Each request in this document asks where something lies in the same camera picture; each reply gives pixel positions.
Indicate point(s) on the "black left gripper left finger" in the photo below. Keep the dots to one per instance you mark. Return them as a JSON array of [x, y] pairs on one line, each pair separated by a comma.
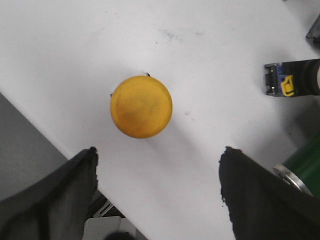
[[56, 207]]

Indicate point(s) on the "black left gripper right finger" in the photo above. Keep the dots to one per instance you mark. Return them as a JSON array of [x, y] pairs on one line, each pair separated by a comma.
[[263, 207]]

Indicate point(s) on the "yellow mushroom push button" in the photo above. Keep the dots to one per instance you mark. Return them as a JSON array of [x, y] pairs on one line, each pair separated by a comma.
[[141, 106]]

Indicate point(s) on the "green conveyor belt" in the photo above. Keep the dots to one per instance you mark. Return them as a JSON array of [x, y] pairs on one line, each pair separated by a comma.
[[305, 163]]

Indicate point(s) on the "push button lying sideways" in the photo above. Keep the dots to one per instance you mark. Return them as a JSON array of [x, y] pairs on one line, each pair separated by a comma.
[[293, 78]]

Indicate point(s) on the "grey metal bracket below table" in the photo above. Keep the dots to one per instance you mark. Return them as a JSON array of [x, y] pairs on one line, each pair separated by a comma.
[[104, 221]]

